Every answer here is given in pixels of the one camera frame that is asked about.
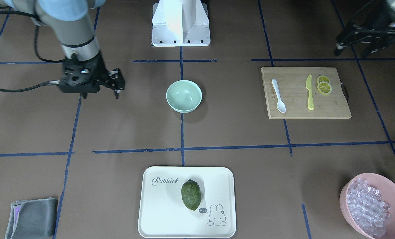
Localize green avocado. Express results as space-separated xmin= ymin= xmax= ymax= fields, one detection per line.
xmin=181 ymin=179 xmax=202 ymax=211

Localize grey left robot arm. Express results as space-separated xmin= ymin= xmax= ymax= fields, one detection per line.
xmin=334 ymin=0 xmax=395 ymax=58

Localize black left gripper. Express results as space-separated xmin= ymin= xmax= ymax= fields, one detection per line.
xmin=334 ymin=3 xmax=395 ymax=58

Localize white rabbit tray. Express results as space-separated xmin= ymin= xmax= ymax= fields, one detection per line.
xmin=138 ymin=166 xmax=237 ymax=239

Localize yellow plastic knife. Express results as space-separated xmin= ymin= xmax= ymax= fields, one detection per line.
xmin=305 ymin=74 xmax=314 ymax=110

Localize bamboo cutting board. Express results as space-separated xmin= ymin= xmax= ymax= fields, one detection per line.
xmin=261 ymin=67 xmax=352 ymax=119

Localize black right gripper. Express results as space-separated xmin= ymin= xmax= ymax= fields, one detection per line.
xmin=58 ymin=52 xmax=125 ymax=99

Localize black braided cable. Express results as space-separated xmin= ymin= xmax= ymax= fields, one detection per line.
xmin=0 ymin=10 xmax=65 ymax=92

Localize white plastic spoon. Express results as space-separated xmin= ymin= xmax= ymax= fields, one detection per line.
xmin=272 ymin=79 xmax=286 ymax=113

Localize grey folded cloth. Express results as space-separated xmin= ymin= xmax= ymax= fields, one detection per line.
xmin=5 ymin=197 xmax=58 ymax=239

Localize clear ice cubes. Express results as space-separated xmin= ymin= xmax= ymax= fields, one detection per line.
xmin=346 ymin=178 xmax=391 ymax=238

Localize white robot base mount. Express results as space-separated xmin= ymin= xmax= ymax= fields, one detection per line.
xmin=151 ymin=0 xmax=211 ymax=47

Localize light green bowl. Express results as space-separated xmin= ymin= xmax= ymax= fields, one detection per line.
xmin=166 ymin=80 xmax=203 ymax=113

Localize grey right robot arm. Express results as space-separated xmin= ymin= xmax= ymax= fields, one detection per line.
xmin=0 ymin=0 xmax=125 ymax=98

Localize pink bowl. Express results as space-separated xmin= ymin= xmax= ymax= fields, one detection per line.
xmin=340 ymin=173 xmax=395 ymax=239

